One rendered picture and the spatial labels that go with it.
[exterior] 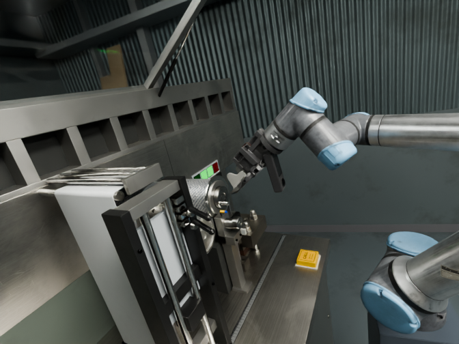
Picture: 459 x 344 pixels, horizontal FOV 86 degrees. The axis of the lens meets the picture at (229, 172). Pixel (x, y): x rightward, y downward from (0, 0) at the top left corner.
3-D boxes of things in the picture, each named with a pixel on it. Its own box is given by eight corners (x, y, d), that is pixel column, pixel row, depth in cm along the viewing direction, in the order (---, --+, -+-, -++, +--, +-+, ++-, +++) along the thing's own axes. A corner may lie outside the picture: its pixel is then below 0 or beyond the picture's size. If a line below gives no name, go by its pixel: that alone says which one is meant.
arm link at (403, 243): (446, 275, 66) (449, 233, 62) (433, 309, 58) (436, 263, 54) (394, 259, 75) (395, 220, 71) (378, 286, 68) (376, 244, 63)
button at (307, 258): (315, 268, 91) (315, 263, 91) (296, 265, 95) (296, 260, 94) (319, 256, 97) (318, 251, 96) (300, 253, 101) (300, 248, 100)
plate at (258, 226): (253, 248, 99) (251, 235, 97) (178, 237, 119) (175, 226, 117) (267, 226, 112) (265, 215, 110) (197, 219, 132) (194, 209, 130)
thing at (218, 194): (231, 193, 87) (225, 212, 84) (226, 193, 89) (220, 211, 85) (221, 181, 82) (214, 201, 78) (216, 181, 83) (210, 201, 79)
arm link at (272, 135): (298, 136, 66) (290, 144, 59) (287, 147, 68) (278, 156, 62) (278, 117, 66) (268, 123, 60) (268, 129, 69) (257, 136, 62)
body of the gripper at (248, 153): (241, 153, 76) (265, 125, 69) (261, 173, 75) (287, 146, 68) (229, 162, 70) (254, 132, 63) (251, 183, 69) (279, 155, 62)
